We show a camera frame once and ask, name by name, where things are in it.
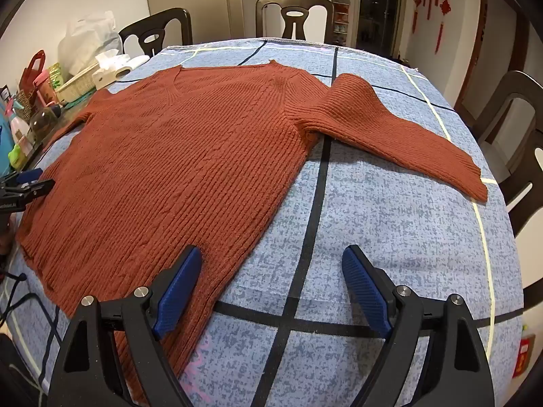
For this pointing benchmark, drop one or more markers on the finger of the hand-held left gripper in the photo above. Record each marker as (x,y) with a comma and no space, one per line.
(25,175)
(36,188)

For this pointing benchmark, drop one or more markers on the red gift bag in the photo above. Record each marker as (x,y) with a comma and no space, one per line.
(29,76)

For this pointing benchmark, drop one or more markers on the red box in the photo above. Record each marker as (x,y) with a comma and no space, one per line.
(521,356)

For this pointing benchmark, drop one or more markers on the dark wooden dining chair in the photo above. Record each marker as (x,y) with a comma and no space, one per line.
(500,97)
(169,21)
(271,8)

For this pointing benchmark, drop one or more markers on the dark glass doorway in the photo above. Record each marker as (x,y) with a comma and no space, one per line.
(377,8)

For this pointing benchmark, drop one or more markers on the brown wooden door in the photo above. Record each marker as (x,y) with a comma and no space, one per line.
(481,51)

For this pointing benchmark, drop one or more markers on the cream plastic basket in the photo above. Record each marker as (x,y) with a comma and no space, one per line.
(76,84)

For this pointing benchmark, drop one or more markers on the green plastic toy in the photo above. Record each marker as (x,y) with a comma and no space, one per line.
(17,157)

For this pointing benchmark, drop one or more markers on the blue plaid blanket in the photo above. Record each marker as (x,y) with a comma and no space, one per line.
(382,229)

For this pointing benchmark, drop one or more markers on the teal crochet mat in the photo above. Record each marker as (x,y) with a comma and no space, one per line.
(82,99)

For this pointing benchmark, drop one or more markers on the white tissue box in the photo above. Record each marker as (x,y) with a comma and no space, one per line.
(104,74)

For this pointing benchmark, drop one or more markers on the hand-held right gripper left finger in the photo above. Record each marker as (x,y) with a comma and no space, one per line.
(178,292)

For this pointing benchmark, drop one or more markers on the white plastic bag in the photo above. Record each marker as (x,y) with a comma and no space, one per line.
(89,38)

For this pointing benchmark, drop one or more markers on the pink drink bottle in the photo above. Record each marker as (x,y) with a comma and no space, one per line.
(44,91)

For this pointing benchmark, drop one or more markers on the long red knot ornament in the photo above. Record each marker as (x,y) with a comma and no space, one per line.
(445,0)

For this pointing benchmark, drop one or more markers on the brown woven basket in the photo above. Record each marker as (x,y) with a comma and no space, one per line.
(26,106)

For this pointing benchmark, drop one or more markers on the rust red knit sweater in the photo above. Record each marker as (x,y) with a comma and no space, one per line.
(191,157)

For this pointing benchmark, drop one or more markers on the green snack packet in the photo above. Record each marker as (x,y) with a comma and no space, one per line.
(56,75)

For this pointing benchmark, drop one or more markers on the shoe shelf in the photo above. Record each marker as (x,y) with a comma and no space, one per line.
(341,17)

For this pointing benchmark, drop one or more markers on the clear bottle with dark cap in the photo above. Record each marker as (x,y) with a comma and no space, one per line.
(42,123)

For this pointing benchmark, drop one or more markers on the white toilet paper roll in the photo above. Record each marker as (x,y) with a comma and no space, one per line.
(133,64)

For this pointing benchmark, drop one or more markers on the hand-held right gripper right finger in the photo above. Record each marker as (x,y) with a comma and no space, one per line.
(367,288)

